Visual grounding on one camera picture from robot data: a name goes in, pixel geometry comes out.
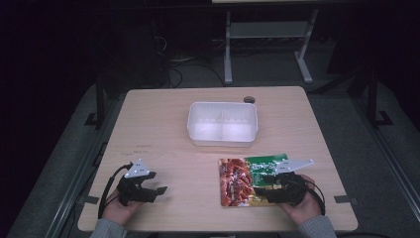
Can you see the person's right hand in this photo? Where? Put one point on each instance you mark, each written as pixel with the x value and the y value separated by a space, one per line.
pixel 305 210

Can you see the person's left hand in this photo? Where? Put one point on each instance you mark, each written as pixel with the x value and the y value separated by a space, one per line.
pixel 119 211

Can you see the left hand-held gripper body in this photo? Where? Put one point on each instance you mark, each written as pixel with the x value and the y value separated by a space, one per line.
pixel 132 190

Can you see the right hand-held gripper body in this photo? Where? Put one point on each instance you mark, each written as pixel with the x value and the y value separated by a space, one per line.
pixel 290 190

